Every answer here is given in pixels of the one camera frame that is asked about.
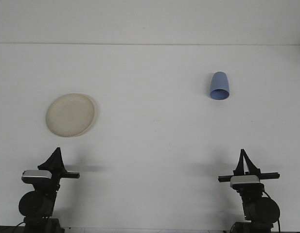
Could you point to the pale blue cup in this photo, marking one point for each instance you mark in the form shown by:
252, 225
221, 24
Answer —
219, 83

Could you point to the pale round plate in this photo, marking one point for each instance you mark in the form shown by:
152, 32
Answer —
69, 115

